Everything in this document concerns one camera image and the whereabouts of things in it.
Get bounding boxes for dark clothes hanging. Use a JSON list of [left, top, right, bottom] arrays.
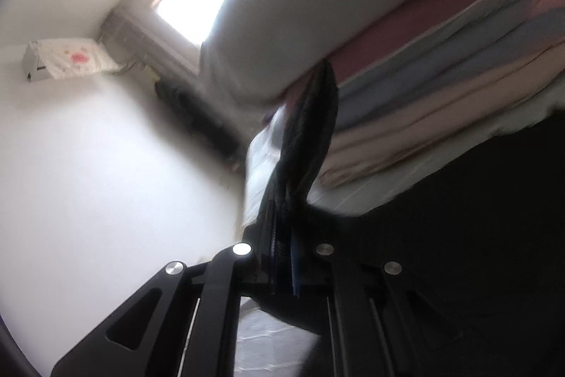
[[154, 78, 244, 171]]

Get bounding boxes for grey checked bedspread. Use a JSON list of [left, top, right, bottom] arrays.
[[233, 94, 558, 377]]

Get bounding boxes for black puffer jacket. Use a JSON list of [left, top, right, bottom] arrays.
[[242, 58, 565, 377]]

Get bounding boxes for white air conditioner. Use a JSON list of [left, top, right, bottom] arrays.
[[22, 38, 121, 81]]

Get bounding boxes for blue-grey folded blanket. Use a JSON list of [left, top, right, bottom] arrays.
[[336, 0, 564, 130]]

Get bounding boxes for maroon folded blanket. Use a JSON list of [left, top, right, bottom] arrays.
[[326, 0, 549, 86]]

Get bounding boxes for beige folded blanket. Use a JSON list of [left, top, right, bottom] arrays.
[[318, 42, 564, 188]]

